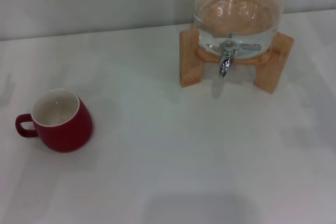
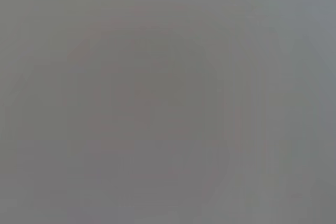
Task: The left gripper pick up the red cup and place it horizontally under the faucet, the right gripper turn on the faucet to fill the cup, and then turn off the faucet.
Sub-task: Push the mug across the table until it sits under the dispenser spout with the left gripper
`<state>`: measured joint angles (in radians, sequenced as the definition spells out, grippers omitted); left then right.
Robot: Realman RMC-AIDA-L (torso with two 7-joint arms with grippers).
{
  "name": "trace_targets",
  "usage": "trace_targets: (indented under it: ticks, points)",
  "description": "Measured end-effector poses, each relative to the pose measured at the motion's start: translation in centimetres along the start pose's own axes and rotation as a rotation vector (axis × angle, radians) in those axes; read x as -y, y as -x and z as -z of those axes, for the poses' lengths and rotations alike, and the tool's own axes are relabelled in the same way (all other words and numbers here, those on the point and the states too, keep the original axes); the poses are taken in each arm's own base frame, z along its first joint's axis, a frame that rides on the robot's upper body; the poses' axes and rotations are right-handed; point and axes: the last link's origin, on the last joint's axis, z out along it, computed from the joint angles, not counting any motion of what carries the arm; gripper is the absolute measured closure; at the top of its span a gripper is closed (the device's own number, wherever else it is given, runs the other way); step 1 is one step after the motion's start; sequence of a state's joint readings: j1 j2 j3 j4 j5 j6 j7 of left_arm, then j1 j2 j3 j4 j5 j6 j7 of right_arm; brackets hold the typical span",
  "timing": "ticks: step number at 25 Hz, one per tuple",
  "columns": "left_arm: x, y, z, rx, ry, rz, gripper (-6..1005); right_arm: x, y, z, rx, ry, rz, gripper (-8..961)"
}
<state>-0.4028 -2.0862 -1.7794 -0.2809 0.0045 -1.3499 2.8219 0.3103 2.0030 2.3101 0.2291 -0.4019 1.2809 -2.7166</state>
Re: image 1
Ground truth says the red ceramic cup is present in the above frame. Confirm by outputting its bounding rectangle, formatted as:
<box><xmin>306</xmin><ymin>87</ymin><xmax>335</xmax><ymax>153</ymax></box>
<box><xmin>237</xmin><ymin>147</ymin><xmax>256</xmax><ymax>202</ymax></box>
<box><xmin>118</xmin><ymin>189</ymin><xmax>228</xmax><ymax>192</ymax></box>
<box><xmin>15</xmin><ymin>88</ymin><xmax>93</xmax><ymax>153</ymax></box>

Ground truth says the wooden dispenser stand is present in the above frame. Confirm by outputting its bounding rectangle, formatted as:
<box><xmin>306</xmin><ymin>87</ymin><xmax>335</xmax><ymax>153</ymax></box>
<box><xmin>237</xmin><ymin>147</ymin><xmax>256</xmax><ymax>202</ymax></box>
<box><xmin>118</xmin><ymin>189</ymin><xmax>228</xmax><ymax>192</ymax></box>
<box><xmin>180</xmin><ymin>25</ymin><xmax>294</xmax><ymax>95</ymax></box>

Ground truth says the glass water dispenser jar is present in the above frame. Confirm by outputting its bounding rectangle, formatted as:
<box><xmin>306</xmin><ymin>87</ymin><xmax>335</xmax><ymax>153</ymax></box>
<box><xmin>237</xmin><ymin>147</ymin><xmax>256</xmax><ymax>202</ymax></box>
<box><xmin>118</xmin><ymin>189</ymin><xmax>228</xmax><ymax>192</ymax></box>
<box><xmin>193</xmin><ymin>0</ymin><xmax>285</xmax><ymax>59</ymax></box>

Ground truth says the chrome faucet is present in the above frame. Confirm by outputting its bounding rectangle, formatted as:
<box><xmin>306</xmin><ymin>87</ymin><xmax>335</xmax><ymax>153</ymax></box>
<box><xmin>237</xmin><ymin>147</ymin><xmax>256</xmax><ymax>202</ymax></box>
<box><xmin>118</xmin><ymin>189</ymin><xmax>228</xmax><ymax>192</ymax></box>
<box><xmin>218</xmin><ymin>40</ymin><xmax>263</xmax><ymax>80</ymax></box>

